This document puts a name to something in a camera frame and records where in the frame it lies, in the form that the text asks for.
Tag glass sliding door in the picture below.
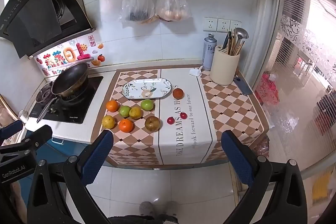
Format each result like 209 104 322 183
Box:
252 0 336 188

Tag plastic bag of eggs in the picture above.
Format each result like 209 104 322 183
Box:
155 0 191 22

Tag black gas stove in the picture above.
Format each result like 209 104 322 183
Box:
28 76 104 124

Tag dark phone on counter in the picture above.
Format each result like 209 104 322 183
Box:
234 77 253 96

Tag grey spray can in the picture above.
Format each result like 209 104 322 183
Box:
202 34 217 71

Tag dark frying pan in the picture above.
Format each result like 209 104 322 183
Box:
37 63 90 123

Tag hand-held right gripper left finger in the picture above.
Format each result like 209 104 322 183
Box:
27 130 114 224

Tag black range hood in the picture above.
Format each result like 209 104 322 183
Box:
0 0 96 59

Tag dark orange tangerine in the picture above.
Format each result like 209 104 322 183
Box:
172 88 185 100

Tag brown pear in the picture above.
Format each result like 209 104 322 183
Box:
144 116 160 132

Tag oval floral plate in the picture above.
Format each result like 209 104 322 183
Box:
122 78 172 100

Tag white cup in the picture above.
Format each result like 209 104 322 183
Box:
18 110 29 124

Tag checkered brown table mat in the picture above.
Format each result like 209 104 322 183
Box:
91 68 271 165

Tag paper towel roll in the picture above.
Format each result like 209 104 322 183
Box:
210 48 240 86

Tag bundle of wooden chopsticks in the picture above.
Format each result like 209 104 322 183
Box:
227 38 245 56

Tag metal ladle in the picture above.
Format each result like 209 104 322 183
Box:
234 28 249 55

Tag orange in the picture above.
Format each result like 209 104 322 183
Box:
106 100 119 112
119 119 134 133

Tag yellow lemon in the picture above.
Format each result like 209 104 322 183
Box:
102 115 116 129
129 107 143 120

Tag grey fuzzy slipper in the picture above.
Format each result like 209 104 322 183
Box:
139 201 156 217

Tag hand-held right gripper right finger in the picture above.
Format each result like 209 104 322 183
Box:
221 130 307 224

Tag blue cabinet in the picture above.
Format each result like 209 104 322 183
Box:
51 136 69 162

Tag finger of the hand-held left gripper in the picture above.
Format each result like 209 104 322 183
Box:
0 125 53 155
0 120 24 144

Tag white crumpled tissue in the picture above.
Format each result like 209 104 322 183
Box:
189 66 204 77

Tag colourful wall sticker set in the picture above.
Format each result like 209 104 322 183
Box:
34 35 106 77

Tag black-handled knife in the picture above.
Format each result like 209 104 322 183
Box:
223 31 233 50

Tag red printed bag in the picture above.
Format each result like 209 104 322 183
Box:
255 72 280 106

